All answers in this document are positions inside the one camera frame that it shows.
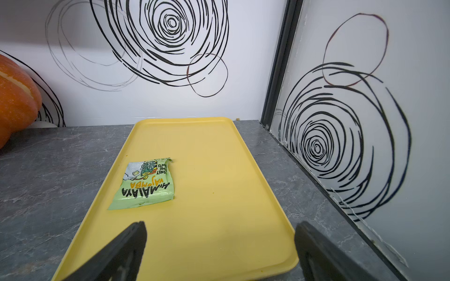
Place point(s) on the orange pumpkin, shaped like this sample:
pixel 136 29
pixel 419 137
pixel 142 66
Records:
pixel 20 99

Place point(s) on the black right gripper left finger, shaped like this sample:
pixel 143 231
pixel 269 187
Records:
pixel 119 260

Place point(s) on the yellow plastic tray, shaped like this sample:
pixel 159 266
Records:
pixel 224 223

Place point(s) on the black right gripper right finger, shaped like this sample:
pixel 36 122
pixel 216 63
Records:
pixel 321 260

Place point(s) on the green snack packet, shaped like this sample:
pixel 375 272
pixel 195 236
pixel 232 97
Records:
pixel 144 183

